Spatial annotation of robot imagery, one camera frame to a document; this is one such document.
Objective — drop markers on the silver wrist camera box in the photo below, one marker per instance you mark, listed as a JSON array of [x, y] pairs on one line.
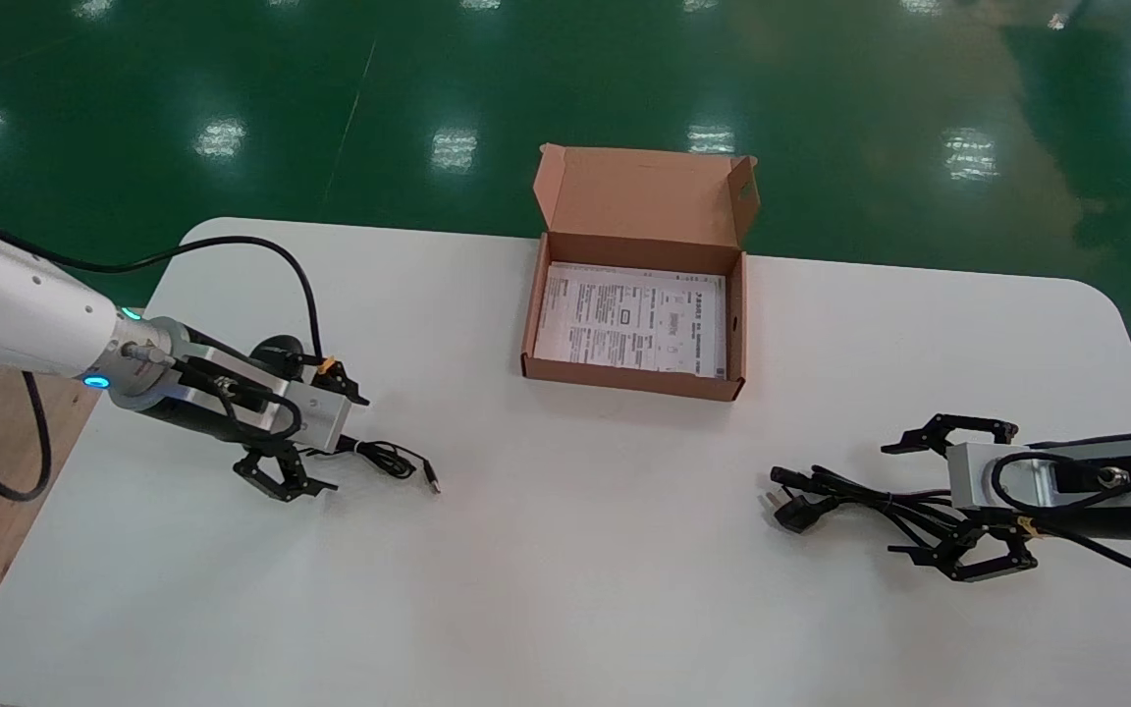
[[320, 417], [1027, 481]]

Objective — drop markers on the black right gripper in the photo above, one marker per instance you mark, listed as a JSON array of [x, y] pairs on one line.
[[1115, 524]]

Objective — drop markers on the brown cardboard storage box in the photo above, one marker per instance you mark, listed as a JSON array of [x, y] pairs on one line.
[[644, 206]]

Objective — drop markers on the white printed instruction sheet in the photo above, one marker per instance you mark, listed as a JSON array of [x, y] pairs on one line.
[[624, 314]]

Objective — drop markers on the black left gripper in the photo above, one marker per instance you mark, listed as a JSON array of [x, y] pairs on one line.
[[202, 429]]

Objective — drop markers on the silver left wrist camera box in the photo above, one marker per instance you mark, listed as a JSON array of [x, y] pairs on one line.
[[320, 417]]

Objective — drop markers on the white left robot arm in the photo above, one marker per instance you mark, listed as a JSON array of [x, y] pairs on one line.
[[16, 304]]

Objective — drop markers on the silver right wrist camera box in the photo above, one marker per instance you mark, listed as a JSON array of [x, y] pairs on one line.
[[1027, 481]]

